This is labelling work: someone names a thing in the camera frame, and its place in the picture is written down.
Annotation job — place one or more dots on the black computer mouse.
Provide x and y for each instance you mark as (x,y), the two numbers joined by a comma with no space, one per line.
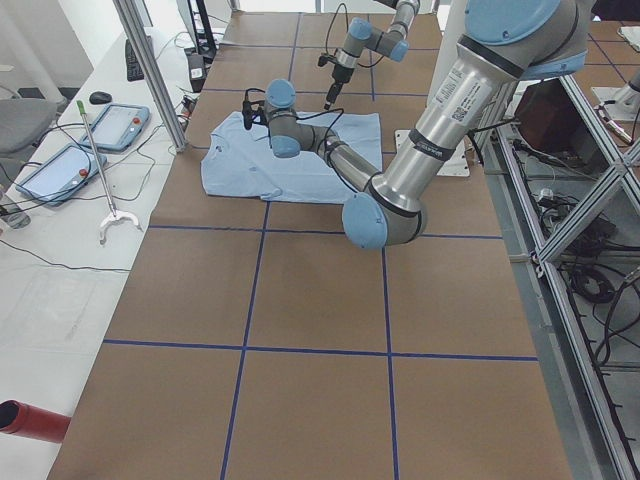
(100,98)

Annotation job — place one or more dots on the red cylinder tube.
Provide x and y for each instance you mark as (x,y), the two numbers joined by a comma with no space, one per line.
(32,422)

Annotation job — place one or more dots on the far blue teach pendant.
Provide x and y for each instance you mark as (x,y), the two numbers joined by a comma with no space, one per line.
(117,126)

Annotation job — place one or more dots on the black power adapter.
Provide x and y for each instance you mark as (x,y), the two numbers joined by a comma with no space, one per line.
(197,71)

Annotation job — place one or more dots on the black keyboard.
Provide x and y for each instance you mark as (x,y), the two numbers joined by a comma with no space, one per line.
(134,71)

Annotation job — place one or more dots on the near blue teach pendant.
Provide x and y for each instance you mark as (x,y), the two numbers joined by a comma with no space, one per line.
(59,178)

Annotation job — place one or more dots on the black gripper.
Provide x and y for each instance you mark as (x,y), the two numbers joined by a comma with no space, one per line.
(338,75)
(270,130)

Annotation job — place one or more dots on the grey office chair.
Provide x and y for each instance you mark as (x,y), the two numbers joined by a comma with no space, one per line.
(23,122)

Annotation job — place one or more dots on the blue teach pendant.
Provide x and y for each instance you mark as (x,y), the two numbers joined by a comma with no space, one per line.
(59,178)
(117,126)

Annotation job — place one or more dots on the aluminium frame post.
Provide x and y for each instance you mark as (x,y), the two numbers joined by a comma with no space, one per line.
(132,24)

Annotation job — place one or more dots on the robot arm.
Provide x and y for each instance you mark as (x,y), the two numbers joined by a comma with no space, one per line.
(501,42)
(361,35)

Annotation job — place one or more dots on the light blue t-shirt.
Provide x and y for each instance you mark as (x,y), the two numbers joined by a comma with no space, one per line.
(240,163)

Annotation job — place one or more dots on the white reacher grabber tool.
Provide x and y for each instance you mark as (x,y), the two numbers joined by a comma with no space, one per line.
(115,216)

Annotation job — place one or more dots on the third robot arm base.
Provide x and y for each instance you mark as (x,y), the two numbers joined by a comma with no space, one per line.
(619,104)

